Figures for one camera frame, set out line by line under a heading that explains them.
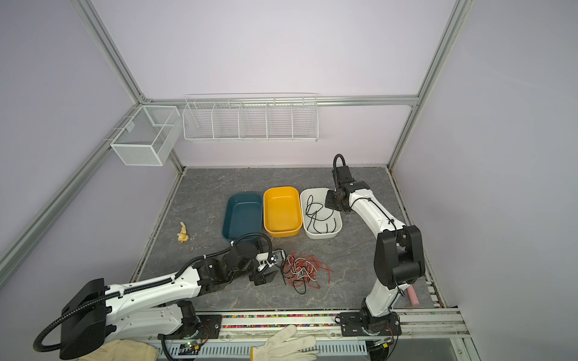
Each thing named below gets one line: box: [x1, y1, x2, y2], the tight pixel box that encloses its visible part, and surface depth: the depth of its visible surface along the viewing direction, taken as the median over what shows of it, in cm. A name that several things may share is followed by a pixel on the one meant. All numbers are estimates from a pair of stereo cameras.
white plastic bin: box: [299, 187, 344, 240], surface depth 98 cm
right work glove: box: [249, 324, 320, 361], surface depth 71 cm
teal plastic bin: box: [222, 192, 263, 243], surface depth 101 cm
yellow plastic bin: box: [262, 185, 304, 239], surface depth 104 cm
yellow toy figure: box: [176, 221, 189, 244], surface depth 96 cm
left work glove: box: [80, 339, 160, 361], surface depth 71 cm
